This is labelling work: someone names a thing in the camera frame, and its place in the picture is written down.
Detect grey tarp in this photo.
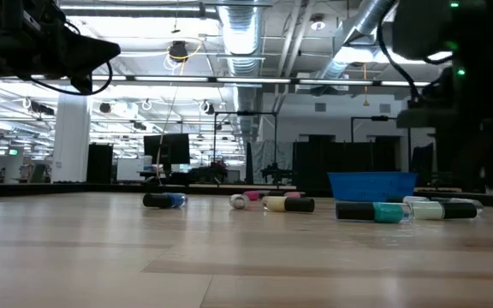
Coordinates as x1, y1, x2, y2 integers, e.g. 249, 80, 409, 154
252, 139, 294, 183

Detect yellow hanging pendant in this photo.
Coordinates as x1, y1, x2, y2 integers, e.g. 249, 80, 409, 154
361, 62, 371, 108

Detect black background station frame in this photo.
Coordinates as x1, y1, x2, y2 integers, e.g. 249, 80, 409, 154
213, 110, 278, 185
351, 115, 413, 172

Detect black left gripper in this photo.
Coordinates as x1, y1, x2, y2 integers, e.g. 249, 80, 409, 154
0, 0, 122, 95

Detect ceiling cable reel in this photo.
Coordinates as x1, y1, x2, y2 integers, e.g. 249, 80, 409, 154
168, 40, 189, 63

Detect black partition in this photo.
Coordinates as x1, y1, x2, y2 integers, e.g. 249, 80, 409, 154
293, 140, 401, 190

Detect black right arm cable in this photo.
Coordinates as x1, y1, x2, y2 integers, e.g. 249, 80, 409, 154
376, 2, 423, 104

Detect yellow hanging cable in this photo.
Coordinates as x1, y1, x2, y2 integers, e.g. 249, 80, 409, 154
155, 40, 205, 185

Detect teal nail polish bottle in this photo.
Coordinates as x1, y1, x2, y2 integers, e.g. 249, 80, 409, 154
336, 201, 414, 224

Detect clear nail polish bottle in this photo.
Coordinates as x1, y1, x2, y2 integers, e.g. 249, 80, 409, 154
385, 195, 431, 204

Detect black aluminium table frame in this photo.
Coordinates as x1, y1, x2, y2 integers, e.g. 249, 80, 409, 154
0, 181, 493, 202

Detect black background cabinet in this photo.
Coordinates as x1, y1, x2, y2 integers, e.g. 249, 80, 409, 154
86, 143, 114, 184

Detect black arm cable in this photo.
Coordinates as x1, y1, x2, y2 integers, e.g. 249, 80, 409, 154
376, 2, 423, 104
30, 61, 114, 97

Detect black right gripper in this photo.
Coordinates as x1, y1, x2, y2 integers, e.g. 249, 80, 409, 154
395, 59, 493, 192

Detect blue nail polish bottle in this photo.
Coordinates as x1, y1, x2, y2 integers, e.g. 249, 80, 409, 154
142, 192, 188, 210

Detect blue plastic basket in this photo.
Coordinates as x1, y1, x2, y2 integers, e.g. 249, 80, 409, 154
327, 171, 419, 203

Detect silver nail polish bottle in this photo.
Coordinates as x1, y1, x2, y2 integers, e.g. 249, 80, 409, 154
229, 193, 251, 210

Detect white and black marker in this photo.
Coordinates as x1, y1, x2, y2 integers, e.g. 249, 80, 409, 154
408, 200, 478, 221

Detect silver ventilation duct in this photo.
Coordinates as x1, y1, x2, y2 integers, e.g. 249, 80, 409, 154
217, 0, 265, 129
314, 0, 397, 82

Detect black background monitor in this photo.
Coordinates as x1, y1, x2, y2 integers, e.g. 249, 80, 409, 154
143, 133, 191, 166

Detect long linear ceiling light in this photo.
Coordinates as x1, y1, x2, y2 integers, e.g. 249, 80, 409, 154
0, 74, 431, 86

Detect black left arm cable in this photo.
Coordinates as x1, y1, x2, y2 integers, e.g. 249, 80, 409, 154
30, 61, 114, 97

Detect plant with red flowers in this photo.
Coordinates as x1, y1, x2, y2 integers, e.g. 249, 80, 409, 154
189, 160, 229, 184

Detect gold nail polish bottle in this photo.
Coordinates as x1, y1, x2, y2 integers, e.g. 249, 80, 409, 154
262, 195, 316, 214

